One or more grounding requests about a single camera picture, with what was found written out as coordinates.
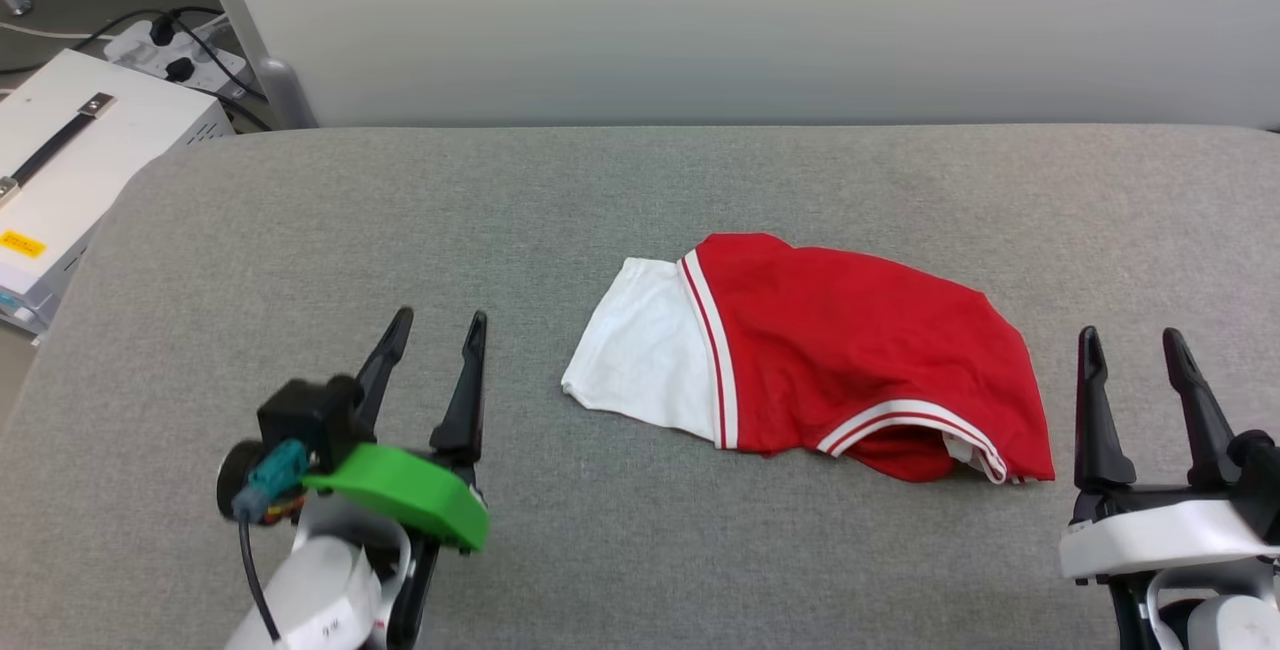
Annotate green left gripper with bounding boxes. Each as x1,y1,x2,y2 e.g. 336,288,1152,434
302,306,491,650

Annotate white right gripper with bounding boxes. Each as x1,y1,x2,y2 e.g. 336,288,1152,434
1060,326,1280,650

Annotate red and white sports shirt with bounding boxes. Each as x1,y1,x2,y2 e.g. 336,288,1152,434
561,233,1057,484

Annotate white power strip black plugs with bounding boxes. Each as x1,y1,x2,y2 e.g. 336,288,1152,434
103,15,251,97

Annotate black left camera cable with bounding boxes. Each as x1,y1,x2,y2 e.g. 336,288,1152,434
237,513,284,645

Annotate black power cable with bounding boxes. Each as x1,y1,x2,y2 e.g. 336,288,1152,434
160,10,273,131

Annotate white equipment box black handle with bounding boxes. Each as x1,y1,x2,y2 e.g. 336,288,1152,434
0,49,236,336

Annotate grey partition frame post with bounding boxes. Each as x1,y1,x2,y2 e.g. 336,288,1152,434
185,0,319,129

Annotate thin black cable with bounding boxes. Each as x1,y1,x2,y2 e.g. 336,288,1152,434
0,7,223,76

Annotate white cable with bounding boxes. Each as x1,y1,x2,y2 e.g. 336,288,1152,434
0,20,116,41

